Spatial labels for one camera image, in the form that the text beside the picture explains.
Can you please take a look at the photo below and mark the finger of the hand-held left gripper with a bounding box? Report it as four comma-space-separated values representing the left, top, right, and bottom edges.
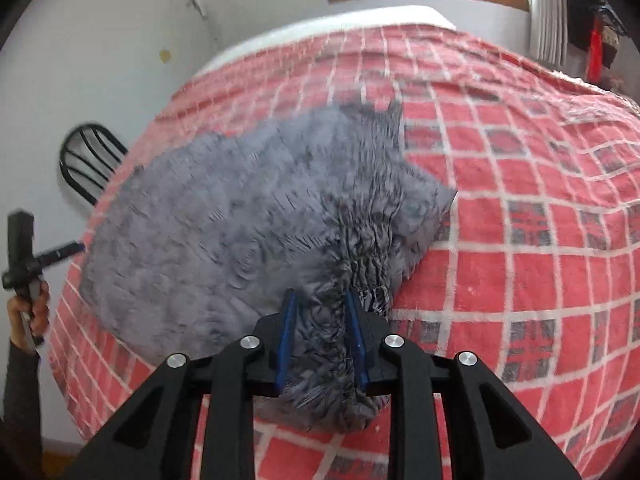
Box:
35, 241, 85, 269

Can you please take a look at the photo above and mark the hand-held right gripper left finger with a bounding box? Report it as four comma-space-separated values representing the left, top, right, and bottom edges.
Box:
65, 289, 301, 480

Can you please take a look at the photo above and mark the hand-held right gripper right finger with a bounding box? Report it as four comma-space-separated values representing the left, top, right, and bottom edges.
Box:
344, 287, 583, 480

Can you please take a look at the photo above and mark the grey quilted jacket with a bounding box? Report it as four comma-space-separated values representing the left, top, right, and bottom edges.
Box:
80, 100, 458, 433

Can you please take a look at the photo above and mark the person's left forearm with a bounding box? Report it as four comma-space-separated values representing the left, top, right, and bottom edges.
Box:
0, 337, 43, 478

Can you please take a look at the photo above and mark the person's left hand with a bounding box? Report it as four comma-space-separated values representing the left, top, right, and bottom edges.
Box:
9, 280, 52, 354

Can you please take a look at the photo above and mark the black metal chair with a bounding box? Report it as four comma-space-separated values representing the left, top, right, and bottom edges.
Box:
59, 122, 128, 206

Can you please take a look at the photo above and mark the red plaid blanket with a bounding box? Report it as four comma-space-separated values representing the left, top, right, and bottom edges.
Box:
47, 25, 640, 480

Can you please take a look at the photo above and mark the white mattress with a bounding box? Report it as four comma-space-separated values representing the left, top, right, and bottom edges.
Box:
192, 5, 456, 78

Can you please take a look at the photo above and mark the pink floral quilt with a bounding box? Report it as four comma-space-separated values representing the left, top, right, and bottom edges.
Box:
555, 67, 640, 111

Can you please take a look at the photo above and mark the red hanging bag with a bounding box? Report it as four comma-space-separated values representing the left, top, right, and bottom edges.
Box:
587, 17, 603, 83

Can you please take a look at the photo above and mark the grey curtain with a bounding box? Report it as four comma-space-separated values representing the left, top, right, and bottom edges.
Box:
527, 0, 568, 63

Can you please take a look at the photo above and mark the white wall fixture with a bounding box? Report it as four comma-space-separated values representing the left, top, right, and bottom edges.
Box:
182, 0, 218, 48

